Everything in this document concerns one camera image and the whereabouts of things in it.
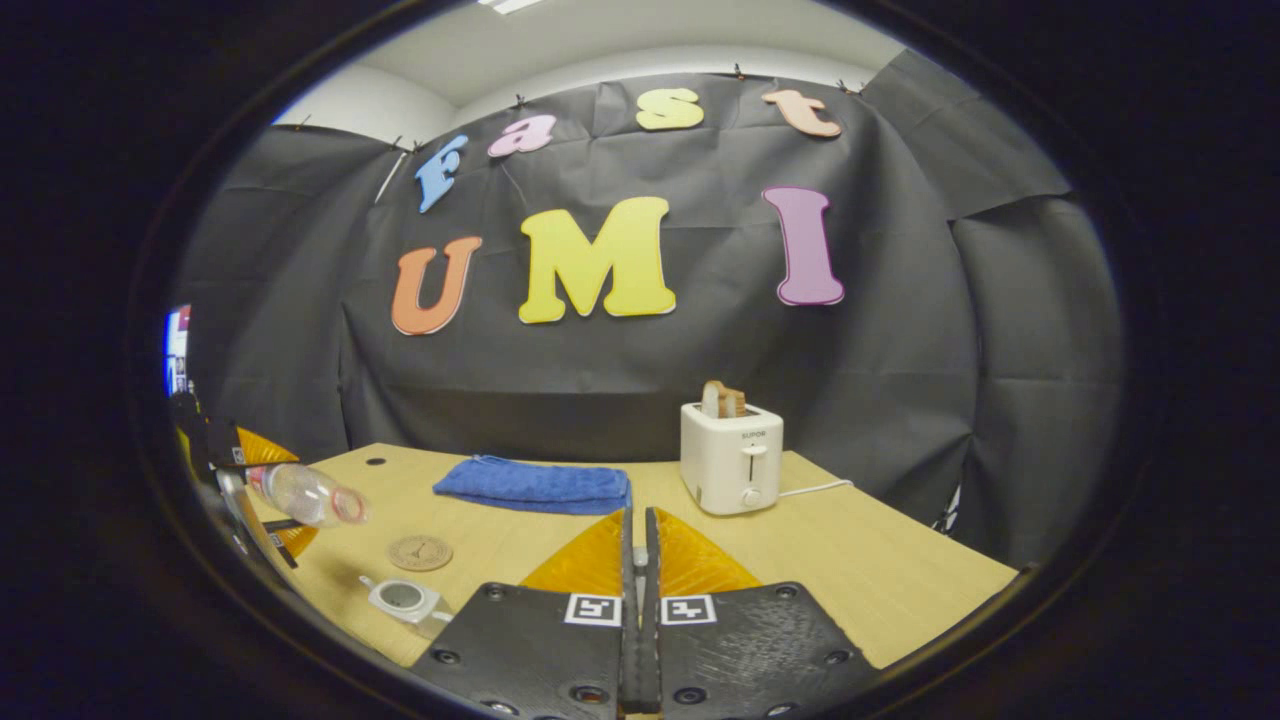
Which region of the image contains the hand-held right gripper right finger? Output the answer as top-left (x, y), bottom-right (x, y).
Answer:
top-left (645, 507), bottom-right (883, 720)

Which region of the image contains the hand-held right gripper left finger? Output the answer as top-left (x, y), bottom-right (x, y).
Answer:
top-left (410, 507), bottom-right (643, 720)

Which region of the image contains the clear plastic water bottle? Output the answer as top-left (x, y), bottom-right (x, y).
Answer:
top-left (246, 462), bottom-right (370, 530)

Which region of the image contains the round wooden coaster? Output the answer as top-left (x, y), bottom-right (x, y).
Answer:
top-left (387, 535), bottom-right (455, 573)

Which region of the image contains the computer monitor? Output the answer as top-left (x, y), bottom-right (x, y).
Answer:
top-left (165, 305), bottom-right (192, 396)

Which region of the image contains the blue folded towel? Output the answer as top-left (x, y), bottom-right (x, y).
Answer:
top-left (432, 455), bottom-right (633, 517)

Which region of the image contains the white toaster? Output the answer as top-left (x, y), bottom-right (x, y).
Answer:
top-left (680, 402), bottom-right (785, 517)

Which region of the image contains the black backdrop cloth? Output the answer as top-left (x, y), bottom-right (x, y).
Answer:
top-left (170, 48), bottom-right (1126, 571)

